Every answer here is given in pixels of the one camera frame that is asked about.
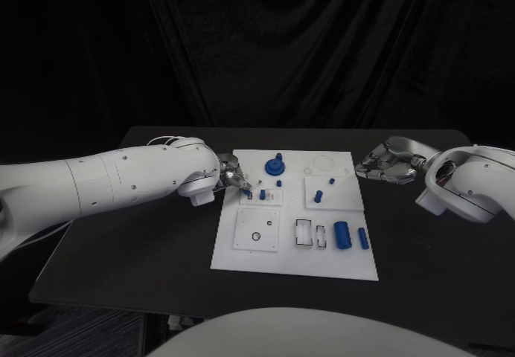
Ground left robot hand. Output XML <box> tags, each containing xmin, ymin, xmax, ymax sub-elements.
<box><xmin>212</xmin><ymin>152</ymin><xmax>254</xmax><ymax>193</ymax></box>

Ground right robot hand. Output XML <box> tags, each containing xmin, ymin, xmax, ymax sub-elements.
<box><xmin>353</xmin><ymin>135</ymin><xmax>441</xmax><ymax>185</ymax></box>

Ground white task board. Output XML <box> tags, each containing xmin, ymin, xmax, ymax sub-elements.
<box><xmin>209</xmin><ymin>149</ymin><xmax>379</xmax><ymax>282</ymax></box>

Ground blue gear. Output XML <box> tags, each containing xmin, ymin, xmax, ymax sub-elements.
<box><xmin>264</xmin><ymin>152</ymin><xmax>287</xmax><ymax>176</ymax></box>

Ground thick blue cylinder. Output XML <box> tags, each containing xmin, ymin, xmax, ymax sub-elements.
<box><xmin>333</xmin><ymin>221</ymin><xmax>353</xmax><ymax>250</ymax></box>

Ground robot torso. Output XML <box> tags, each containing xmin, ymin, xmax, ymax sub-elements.
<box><xmin>146</xmin><ymin>306</ymin><xmax>490</xmax><ymax>357</ymax></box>

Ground white cable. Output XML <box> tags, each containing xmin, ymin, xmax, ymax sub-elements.
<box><xmin>14</xmin><ymin>219</ymin><xmax>76</xmax><ymax>249</ymax></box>
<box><xmin>144</xmin><ymin>135</ymin><xmax>190</xmax><ymax>147</ymax></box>

